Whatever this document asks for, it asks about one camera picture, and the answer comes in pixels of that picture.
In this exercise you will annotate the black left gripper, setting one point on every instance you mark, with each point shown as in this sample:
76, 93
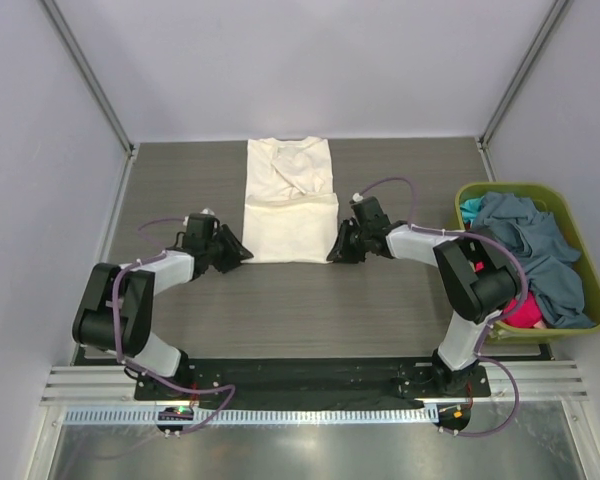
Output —
236, 253

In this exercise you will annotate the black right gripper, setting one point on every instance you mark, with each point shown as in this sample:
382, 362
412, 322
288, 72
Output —
341, 253

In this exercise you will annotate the cream white t shirt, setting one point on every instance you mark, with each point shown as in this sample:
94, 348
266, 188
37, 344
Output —
290, 206

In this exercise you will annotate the olive green plastic bin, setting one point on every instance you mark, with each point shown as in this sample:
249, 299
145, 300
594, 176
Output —
548, 200

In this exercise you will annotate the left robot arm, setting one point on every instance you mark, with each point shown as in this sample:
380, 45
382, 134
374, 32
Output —
116, 309

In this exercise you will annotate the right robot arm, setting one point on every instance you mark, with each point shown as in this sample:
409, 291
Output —
480, 278

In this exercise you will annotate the teal t shirt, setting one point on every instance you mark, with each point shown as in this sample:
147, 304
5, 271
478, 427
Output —
470, 209

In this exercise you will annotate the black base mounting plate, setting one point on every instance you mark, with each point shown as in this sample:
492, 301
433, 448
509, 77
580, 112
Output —
332, 384

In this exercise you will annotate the red t shirt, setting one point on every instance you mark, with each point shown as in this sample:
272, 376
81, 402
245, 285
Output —
524, 317

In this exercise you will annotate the grey blue t shirt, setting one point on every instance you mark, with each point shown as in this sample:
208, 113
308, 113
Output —
535, 239

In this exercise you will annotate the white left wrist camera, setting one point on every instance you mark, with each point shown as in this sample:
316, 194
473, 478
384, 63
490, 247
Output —
205, 211

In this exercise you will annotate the white slotted cable duct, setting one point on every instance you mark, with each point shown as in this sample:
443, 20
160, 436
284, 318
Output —
180, 415

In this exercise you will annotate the aluminium frame rail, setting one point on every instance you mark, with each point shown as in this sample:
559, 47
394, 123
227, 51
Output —
99, 385

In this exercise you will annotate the left aluminium corner post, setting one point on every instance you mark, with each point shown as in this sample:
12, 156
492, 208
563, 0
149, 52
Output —
81, 63

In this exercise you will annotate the aluminium corner post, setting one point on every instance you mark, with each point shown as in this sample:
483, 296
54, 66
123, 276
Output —
81, 63
540, 40

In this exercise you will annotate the right aluminium corner post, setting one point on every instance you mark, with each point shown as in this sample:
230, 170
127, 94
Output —
540, 40

